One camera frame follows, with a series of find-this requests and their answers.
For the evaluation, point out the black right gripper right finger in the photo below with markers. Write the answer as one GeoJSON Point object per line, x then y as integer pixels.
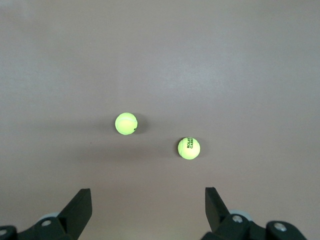
{"type": "Point", "coordinates": [220, 217]}

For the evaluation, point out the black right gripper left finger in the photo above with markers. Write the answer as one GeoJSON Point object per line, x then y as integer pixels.
{"type": "Point", "coordinates": [75, 215]}

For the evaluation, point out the yellow tennis ball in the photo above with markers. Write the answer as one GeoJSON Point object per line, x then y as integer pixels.
{"type": "Point", "coordinates": [189, 150]}
{"type": "Point", "coordinates": [126, 123]}

